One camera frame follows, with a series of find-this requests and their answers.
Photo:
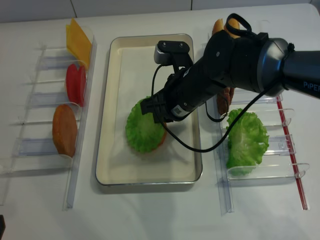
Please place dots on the sesame bun top left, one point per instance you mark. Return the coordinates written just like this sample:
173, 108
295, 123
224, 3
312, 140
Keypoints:
218, 26

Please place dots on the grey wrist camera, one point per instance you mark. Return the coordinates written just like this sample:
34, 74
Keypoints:
166, 50

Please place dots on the brown bun slice left rack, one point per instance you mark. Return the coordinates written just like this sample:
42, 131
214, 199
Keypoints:
64, 130

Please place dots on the cream metal baking tray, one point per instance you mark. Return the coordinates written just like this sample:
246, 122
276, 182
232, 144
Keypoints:
186, 130

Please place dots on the yellow cheese slices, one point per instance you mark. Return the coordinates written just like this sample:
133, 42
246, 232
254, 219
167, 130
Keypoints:
77, 43

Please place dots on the sesame bun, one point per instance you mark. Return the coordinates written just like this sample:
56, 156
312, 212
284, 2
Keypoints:
218, 26
234, 24

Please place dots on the brown meat patty front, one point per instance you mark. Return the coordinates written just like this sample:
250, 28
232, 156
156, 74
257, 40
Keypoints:
222, 103

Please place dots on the red strip on rack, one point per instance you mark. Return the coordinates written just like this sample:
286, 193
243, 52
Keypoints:
290, 144

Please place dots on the red tomato slice back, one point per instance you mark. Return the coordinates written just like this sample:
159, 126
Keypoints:
80, 85

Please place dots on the clear acrylic left rack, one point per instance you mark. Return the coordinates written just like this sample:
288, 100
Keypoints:
33, 149

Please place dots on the brown meat patty back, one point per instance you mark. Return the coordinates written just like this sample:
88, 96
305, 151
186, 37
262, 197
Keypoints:
229, 93

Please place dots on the green lettuce leaf in rack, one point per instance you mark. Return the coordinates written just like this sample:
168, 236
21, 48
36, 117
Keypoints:
247, 142

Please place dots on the sesame bun top right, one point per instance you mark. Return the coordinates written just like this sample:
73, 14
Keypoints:
234, 24

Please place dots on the white parchment paper sheet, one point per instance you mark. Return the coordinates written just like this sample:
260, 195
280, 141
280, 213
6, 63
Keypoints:
170, 162

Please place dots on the brown meat patty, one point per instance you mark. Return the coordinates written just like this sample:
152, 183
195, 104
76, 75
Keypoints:
222, 103
229, 93

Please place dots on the toasted bottom bun slice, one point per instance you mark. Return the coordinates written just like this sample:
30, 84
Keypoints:
153, 136

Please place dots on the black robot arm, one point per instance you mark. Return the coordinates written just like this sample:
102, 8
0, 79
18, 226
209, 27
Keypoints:
232, 58

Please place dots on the red tomato slice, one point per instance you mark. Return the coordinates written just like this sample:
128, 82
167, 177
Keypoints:
80, 85
71, 83

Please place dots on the clear acrylic right rack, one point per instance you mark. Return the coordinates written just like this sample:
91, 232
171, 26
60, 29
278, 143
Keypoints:
275, 168

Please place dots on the red tomato slice front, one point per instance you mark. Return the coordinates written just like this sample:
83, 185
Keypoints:
71, 83

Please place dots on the green lettuce leaf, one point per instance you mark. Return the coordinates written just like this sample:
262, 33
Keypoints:
247, 142
135, 122

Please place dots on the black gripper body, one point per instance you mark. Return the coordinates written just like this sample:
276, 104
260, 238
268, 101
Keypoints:
183, 92

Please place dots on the clear acrylic rack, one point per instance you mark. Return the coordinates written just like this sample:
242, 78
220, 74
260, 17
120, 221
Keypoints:
33, 149
275, 168

